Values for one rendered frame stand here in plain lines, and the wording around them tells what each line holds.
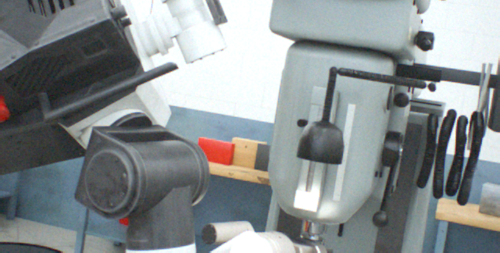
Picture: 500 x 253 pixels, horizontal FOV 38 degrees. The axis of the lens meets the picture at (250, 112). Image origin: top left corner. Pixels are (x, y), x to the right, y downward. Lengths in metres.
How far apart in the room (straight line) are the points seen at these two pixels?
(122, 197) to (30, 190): 5.74
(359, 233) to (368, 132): 0.52
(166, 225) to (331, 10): 0.51
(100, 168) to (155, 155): 0.07
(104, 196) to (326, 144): 0.37
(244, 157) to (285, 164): 3.98
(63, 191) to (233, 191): 1.52
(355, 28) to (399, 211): 0.62
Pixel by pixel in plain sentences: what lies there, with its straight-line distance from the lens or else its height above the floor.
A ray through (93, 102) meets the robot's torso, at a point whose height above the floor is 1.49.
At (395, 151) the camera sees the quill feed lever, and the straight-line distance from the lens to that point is 1.37.
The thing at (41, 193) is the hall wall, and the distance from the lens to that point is 6.57.
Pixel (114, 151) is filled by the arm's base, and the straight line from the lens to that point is 0.89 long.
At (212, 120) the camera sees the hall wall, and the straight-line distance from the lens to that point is 5.85.
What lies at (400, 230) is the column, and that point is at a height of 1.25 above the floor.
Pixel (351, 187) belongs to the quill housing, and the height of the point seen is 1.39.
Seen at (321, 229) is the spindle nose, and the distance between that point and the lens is 1.37.
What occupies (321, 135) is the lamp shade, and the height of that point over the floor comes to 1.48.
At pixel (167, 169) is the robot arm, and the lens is 0.92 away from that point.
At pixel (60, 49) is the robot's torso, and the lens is 0.89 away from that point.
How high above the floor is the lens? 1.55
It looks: 3 degrees down
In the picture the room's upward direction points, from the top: 9 degrees clockwise
